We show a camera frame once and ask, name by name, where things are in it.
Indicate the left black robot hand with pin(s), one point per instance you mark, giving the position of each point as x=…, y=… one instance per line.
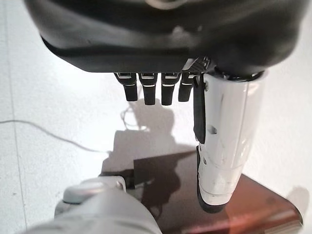
x=158, y=36

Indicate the glossy brown stool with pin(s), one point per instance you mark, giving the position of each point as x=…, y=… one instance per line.
x=175, y=195

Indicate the left silver robot leg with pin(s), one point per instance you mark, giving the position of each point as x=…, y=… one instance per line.
x=97, y=212

